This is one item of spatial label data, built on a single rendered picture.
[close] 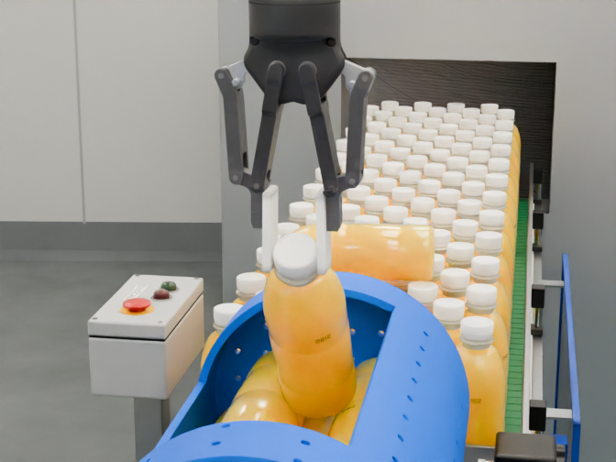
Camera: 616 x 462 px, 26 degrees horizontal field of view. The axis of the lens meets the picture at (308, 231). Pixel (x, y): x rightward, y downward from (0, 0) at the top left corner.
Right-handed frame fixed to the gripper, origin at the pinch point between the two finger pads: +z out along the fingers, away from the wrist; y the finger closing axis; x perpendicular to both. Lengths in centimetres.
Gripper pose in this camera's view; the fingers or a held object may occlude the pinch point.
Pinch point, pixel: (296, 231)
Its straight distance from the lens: 113.6
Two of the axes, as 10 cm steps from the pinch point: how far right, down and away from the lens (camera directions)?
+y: 9.8, 0.4, -1.8
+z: 0.1, 9.7, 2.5
